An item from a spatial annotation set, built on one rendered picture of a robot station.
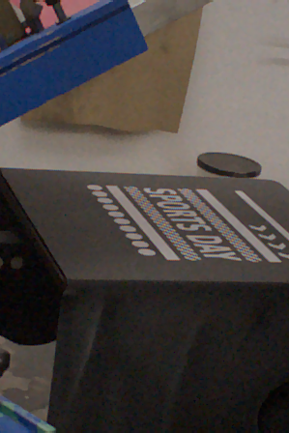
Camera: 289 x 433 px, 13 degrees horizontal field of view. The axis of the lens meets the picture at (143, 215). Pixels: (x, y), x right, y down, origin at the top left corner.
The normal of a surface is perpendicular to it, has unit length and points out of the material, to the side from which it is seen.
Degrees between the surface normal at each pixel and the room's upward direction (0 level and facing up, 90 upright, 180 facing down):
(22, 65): 90
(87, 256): 0
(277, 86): 90
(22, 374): 0
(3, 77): 90
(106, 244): 0
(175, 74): 88
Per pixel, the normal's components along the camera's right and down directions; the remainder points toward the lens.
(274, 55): 0.30, 0.35
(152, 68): 0.77, 0.33
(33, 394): 0.15, -0.94
